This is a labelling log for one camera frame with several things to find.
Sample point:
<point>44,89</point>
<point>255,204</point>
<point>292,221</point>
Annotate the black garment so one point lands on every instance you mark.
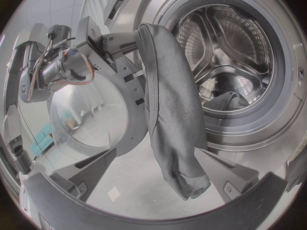
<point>227,102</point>
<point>172,92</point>

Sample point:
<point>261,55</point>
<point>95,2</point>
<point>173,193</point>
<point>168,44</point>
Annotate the white curtain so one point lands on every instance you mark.
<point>92,1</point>

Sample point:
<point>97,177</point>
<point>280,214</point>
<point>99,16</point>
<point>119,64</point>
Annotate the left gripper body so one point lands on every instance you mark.
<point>92,44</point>

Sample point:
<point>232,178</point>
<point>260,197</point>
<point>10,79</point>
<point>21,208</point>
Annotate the white floor marker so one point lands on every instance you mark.
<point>113,193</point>

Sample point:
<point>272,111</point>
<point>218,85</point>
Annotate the washing machine door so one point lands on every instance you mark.
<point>134,118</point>

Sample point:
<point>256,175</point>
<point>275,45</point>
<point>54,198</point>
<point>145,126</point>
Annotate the grey washing machine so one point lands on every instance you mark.
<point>283,56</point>

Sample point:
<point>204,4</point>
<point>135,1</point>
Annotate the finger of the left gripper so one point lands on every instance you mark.
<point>115,39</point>
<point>117,54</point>

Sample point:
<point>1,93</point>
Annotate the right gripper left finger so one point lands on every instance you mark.
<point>91,171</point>

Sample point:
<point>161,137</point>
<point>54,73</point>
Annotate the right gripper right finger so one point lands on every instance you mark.
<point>230,174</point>

